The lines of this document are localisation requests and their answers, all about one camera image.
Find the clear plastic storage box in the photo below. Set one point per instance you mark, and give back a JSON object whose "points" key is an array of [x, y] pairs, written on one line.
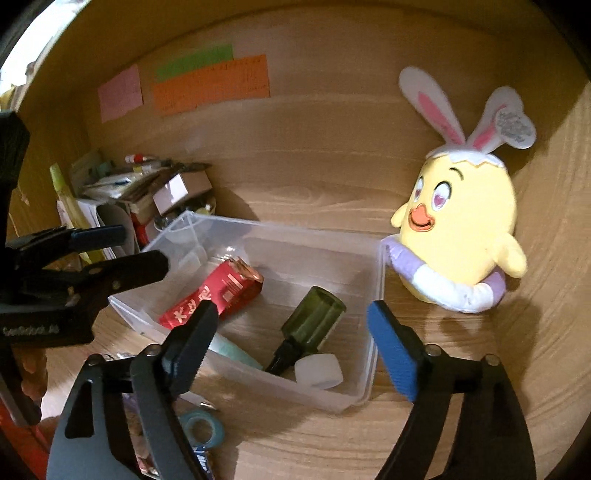
{"points": [[295, 258]]}

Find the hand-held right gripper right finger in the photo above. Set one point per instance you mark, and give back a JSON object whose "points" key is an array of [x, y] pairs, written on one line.
{"points": [[397, 350]]}

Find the green sticky note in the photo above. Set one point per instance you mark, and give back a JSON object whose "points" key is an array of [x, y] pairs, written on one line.
{"points": [[194, 62]]}

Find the white tape roll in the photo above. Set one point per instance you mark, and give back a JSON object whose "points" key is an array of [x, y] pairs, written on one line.
{"points": [[318, 371]]}

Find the yellow green paper sheet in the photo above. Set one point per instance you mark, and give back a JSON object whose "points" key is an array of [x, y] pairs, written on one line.
{"points": [[62, 194]]}

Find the red foil packet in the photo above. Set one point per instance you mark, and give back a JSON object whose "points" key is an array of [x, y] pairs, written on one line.
{"points": [[221, 288]]}

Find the yellow chick plush toy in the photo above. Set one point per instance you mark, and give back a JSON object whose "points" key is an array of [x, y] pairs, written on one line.
{"points": [[461, 221]]}

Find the small cardboard box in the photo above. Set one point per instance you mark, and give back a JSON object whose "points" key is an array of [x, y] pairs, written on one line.
{"points": [[180, 189]]}

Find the mint green tube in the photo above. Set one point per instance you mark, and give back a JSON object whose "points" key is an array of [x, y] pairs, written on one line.
{"points": [[235, 353]]}

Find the blue tape roll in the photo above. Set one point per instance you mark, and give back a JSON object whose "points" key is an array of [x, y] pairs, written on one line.
{"points": [[217, 434]]}

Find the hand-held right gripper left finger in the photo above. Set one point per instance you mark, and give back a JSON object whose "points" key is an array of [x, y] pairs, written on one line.
{"points": [[196, 339]]}

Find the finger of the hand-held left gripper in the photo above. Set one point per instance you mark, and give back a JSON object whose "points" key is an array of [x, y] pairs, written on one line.
{"points": [[134, 270], [99, 236]]}

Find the stack of books and papers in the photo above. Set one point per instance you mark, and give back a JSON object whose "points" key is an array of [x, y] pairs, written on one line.
{"points": [[115, 189]]}

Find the orange sticky note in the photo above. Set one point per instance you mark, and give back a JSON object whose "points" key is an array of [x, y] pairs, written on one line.
{"points": [[212, 90]]}

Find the green glass bottle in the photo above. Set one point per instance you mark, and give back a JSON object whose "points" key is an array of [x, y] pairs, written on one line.
{"points": [[314, 318]]}

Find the pink sticky note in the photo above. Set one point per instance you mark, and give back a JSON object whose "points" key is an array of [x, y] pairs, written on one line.
{"points": [[120, 92]]}

